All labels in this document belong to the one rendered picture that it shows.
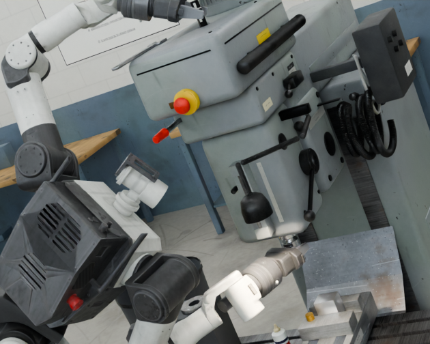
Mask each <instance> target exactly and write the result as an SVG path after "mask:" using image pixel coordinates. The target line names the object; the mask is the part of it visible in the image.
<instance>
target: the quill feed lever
mask: <svg viewBox="0 0 430 344"><path fill-rule="evenodd" d="M299 163H300V167H301V170H302V171H303V173H304V174H306V175H309V199H308V211H306V212H305V213H304V219H305V221H307V222H312V221H314V220H315V213H314V211H313V185H314V174H316V173H317V172H318V170H319V159H318V157H317V154H316V152H315V151H314V150H313V149H311V148H308V149H304V150H301V152H300V154H299Z"/></svg>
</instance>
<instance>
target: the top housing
mask: <svg viewBox="0 0 430 344"><path fill-rule="evenodd" d="M205 19H206V21H207V25H206V26H204V27H201V28H200V26H199V24H198V21H196V22H194V23H193V24H191V25H189V26H187V27H186V28H185V29H183V30H181V31H180V32H178V33H176V34H175V35H173V36H171V37H170V38H168V39H167V41H166V42H164V43H162V44H160V45H158V46H156V47H154V48H153V49H151V50H149V51H147V52H146V53H144V54H143V55H141V56H140V57H137V58H136V59H135V60H133V61H131V63H130V65H129V72H130V75H131V77H132V80H133V81H134V84H135V86H136V88H137V91H138V93H139V95H140V97H141V100H142V102H143V105H144V107H145V110H146V111H147V114H148V116H149V118H150V119H152V120H154V121H160V120H162V119H166V118H169V117H173V116H176V115H180V114H179V113H177V112H176V111H175V109H171V108H170V106H169V103H171V102H174V97H175V95H176V94H177V93H178V92H179V91H181V90H182V89H191V90H193V91H194V92H195V93H196V94H197V95H198V97H199V100H200V105H199V109H200V108H203V107H205V106H209V105H212V104H216V103H219V102H222V101H225V100H229V99H232V98H236V97H238V96H239V95H240V94H241V93H242V92H243V91H244V90H245V89H247V88H248V87H249V86H250V85H251V84H252V83H254V82H255V81H256V80H257V79H258V78H259V77H260V76H261V75H262V74H263V73H264V72H265V71H266V70H268V69H269V68H270V67H271V66H272V65H273V64H274V63H276V62H277V61H278V60H279V59H280V58H281V57H282V56H283V55H284V54H285V53H286V52H287V51H289V50H290V49H291V48H292V47H293V46H294V45H295V43H296V37H295V35H294V34H293V35H292V36H291V37H290V38H289V39H287V40H286V41H285V42H284V43H283V44H281V45H280V46H279V47H278V48H277V49H276V50H275V51H274V52H272V53H271V54H270V55H269V56H268V57H266V58H265V59H264V60H263V61H262V62H261V63H260V64H258V65H257V66H256V67H255V68H254V69H252V70H251V71H250V72H249V73H248V74H241V73H239V72H238V69H237V63H238V61H240V60H241V59H242V58H243V57H245V56H246V55H247V52H249V51H252V50H253V49H255V48H256V47H257V46H259V45H260V44H261V43H262V42H263V41H265V40H266V39H267V38H269V37H270V36H271V35H272V34H273V33H275V32H276V31H277V30H278V29H280V28H281V25H284V24H286V23H287V22H288V21H289V19H288V17H287V13H286V11H285V8H284V6H283V2H282V1H281V0H253V1H251V2H249V3H246V4H244V5H241V6H239V7H237V8H234V9H232V10H229V11H226V12H223V13H221V14H217V15H214V16H209V17H206V16H205Z"/></svg>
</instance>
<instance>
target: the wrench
mask: <svg viewBox="0 0 430 344"><path fill-rule="evenodd" d="M166 41H167V38H164V39H162V40H161V41H159V42H153V43H152V44H150V45H149V46H147V48H144V49H143V50H142V51H140V52H138V53H137V54H135V55H133V56H131V57H130V58H128V59H127V60H125V61H123V62H121V63H120V64H118V65H117V66H115V67H114V68H112V71H115V70H118V69H120V68H122V67H123V66H125V65H126V64H128V63H130V62H131V61H133V60H135V59H136V58H137V57H140V56H141V55H143V54H144V53H146V52H147V51H149V50H151V49H153V48H154V47H156V46H158V45H160V44H162V43H164V42H166Z"/></svg>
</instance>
